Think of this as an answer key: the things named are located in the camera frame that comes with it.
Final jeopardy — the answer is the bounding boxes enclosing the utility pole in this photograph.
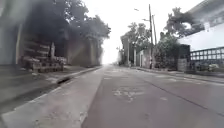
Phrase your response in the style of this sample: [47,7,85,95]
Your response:
[147,3,155,69]

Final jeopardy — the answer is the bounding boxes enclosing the green bush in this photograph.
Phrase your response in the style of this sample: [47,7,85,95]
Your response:
[154,33,181,71]

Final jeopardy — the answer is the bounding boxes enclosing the raised concrete kerb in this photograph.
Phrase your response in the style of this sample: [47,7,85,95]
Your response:
[131,65,224,84]

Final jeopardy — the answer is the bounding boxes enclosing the grey concrete wall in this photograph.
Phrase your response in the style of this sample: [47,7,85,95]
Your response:
[65,38,104,68]

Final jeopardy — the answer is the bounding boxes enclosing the grey concrete building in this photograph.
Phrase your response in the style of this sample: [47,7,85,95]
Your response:
[0,0,33,67]

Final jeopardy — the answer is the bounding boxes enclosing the grey concrete sidewalk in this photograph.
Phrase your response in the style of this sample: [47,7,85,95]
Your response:
[0,65,101,114]

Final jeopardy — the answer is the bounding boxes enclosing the pale gate wall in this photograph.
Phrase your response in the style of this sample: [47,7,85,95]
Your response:
[135,49,153,69]

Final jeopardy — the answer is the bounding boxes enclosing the pale concrete road edge strip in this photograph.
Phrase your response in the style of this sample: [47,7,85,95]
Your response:
[0,66,107,128]

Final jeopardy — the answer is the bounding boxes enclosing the grey asphalt road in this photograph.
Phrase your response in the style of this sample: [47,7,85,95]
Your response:
[80,64,224,128]

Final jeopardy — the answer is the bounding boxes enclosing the large dark tree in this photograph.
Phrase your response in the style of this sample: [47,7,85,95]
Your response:
[24,0,112,56]

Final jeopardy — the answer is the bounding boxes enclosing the green trees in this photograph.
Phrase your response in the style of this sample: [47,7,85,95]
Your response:
[119,22,153,64]

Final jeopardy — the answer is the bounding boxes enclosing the white building with dark railing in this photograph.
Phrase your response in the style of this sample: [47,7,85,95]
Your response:
[176,0,224,73]

